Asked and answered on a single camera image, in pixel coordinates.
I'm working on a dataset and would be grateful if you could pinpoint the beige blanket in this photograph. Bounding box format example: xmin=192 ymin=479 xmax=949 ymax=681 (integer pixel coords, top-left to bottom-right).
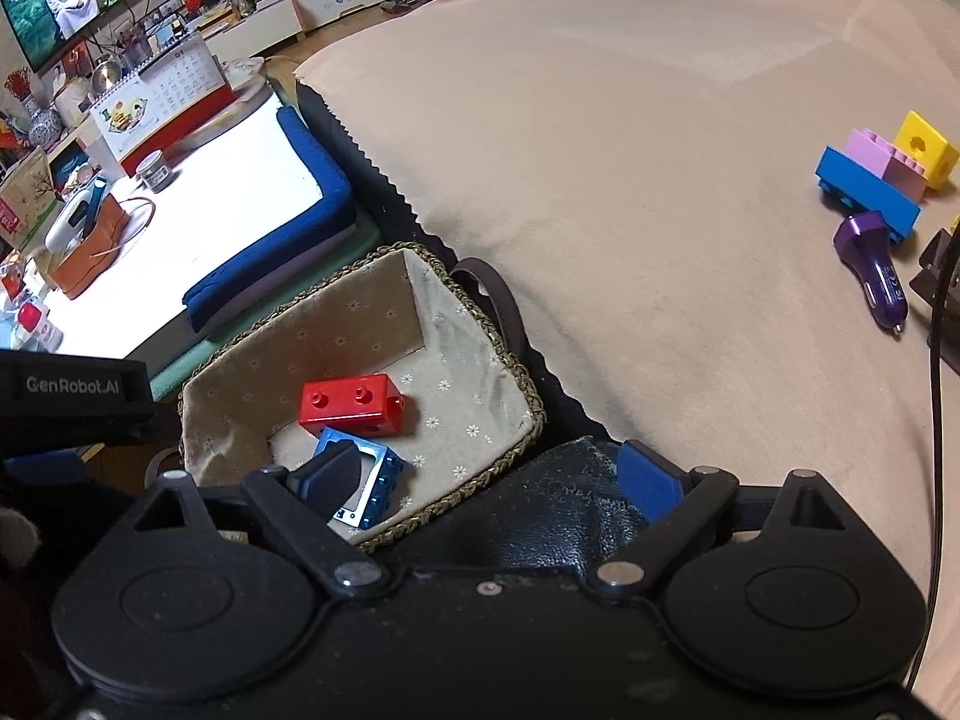
xmin=292 ymin=0 xmax=960 ymax=691

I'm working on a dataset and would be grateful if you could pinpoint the blue and white vase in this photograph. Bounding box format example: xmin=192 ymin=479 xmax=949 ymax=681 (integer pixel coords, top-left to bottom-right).
xmin=28 ymin=103 xmax=62 ymax=151

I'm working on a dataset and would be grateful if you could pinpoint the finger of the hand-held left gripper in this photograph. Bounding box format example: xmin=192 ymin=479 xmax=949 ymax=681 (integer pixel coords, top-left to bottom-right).
xmin=0 ymin=453 xmax=83 ymax=488

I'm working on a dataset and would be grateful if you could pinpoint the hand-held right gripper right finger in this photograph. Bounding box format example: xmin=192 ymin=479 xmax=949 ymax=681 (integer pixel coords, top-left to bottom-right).
xmin=589 ymin=439 xmax=856 ymax=601

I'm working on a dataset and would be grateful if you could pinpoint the green folded mat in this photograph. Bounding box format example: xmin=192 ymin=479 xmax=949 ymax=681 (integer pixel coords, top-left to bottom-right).
xmin=148 ymin=210 xmax=385 ymax=402

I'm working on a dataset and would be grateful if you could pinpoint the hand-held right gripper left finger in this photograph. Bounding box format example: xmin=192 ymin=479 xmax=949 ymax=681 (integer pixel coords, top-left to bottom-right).
xmin=112 ymin=439 xmax=392 ymax=601

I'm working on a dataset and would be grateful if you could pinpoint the purple car charger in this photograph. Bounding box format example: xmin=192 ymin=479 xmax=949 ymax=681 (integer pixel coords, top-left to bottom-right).
xmin=832 ymin=210 xmax=910 ymax=336

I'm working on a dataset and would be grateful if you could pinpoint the white handheld device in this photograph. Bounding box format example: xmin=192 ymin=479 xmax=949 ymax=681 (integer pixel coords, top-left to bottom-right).
xmin=45 ymin=184 xmax=106 ymax=252

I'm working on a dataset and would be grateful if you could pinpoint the yellow toy cube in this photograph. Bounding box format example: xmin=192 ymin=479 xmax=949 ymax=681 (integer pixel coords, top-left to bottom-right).
xmin=895 ymin=110 xmax=960 ymax=192

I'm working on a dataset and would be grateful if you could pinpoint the brown leather pouch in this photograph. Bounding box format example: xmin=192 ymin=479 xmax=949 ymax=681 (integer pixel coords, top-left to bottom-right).
xmin=45 ymin=195 xmax=134 ymax=301

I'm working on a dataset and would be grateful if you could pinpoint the woven basket with fabric lining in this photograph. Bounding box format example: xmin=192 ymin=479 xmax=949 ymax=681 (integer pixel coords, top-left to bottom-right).
xmin=178 ymin=241 xmax=546 ymax=552

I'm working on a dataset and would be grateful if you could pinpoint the blue toy brick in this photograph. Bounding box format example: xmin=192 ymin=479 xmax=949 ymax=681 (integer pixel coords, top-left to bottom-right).
xmin=815 ymin=145 xmax=922 ymax=245

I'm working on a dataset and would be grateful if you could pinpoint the blue metallic frame block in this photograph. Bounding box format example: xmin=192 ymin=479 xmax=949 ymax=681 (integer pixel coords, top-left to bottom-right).
xmin=311 ymin=426 xmax=413 ymax=530

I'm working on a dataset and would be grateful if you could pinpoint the pink toy brick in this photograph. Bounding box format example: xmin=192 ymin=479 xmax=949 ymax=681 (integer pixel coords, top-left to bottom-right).
xmin=845 ymin=127 xmax=931 ymax=203

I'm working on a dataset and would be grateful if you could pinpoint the small round tin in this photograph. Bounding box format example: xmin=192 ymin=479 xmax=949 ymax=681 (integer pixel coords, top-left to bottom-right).
xmin=136 ymin=151 xmax=175 ymax=192

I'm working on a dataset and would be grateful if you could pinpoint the black basket strap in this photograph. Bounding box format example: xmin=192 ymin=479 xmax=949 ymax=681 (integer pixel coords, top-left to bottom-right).
xmin=448 ymin=257 xmax=527 ymax=365

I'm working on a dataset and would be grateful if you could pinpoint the black clip object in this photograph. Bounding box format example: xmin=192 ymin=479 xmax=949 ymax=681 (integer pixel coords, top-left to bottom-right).
xmin=909 ymin=227 xmax=960 ymax=374

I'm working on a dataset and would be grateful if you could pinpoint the black cable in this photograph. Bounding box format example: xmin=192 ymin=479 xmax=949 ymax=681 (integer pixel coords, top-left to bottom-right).
xmin=904 ymin=236 xmax=960 ymax=691

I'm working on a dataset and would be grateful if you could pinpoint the tree print box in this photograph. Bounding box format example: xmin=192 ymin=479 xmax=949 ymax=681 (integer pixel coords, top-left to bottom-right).
xmin=0 ymin=146 xmax=61 ymax=248

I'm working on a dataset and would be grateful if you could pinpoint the blue folded cushion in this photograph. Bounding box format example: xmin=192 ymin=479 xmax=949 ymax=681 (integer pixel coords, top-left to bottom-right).
xmin=184 ymin=105 xmax=355 ymax=332

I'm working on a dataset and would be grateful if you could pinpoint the red toy block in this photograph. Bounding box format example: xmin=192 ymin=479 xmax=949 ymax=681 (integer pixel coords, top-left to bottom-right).
xmin=298 ymin=373 xmax=416 ymax=440

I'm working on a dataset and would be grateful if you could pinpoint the desk calendar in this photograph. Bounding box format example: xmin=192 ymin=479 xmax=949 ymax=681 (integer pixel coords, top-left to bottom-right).
xmin=90 ymin=34 xmax=235 ymax=160

